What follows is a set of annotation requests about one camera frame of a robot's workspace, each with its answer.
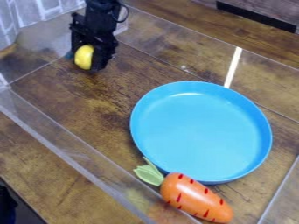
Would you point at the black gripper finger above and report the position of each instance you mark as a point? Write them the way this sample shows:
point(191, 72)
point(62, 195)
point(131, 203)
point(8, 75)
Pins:
point(101, 55)
point(78, 39)

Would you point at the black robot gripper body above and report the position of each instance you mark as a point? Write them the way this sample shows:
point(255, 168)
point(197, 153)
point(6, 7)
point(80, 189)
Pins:
point(98, 21)

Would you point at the yellow toy lemon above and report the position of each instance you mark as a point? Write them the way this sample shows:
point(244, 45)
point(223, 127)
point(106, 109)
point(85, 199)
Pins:
point(82, 57)

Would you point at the purple toy eggplant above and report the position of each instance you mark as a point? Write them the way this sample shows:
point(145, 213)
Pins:
point(69, 55)

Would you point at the blue round tray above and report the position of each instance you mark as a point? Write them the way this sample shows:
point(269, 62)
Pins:
point(201, 129)

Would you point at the white patterned curtain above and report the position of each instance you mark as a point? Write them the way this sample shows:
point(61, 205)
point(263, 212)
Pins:
point(18, 13)

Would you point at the orange toy carrot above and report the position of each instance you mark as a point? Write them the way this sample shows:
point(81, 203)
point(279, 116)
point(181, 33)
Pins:
point(185, 194)

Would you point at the clear acrylic enclosure wall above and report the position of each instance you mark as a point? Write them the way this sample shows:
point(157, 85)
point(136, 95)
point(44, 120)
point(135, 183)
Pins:
point(66, 151)

